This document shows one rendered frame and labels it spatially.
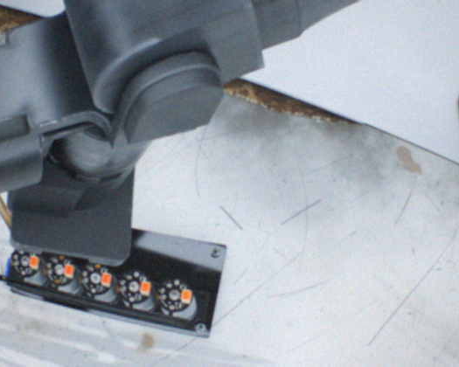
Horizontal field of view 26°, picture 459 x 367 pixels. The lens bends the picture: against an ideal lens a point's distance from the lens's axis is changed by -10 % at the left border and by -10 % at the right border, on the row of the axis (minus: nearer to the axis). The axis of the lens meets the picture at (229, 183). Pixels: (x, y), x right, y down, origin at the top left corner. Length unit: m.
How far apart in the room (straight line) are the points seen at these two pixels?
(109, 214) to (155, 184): 0.28
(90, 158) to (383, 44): 0.45
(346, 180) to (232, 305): 0.13
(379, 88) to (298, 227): 0.13
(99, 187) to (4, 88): 0.11
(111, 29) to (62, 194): 0.14
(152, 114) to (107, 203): 0.17
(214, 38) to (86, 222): 0.18
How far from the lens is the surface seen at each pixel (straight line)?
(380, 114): 0.84
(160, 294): 0.73
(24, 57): 0.42
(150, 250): 0.79
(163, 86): 0.37
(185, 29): 0.36
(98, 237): 0.53
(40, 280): 0.77
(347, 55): 0.85
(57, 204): 0.51
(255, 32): 0.38
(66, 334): 0.80
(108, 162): 0.46
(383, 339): 0.79
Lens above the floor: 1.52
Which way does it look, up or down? 72 degrees down
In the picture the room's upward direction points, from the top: 7 degrees counter-clockwise
